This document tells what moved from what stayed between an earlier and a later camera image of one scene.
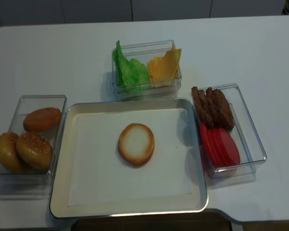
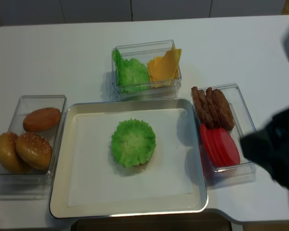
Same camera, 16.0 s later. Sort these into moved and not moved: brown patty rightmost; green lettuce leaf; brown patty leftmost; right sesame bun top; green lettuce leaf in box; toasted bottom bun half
Moved: toasted bottom bun half; green lettuce leaf
Not moved: right sesame bun top; brown patty rightmost; brown patty leftmost; green lettuce leaf in box
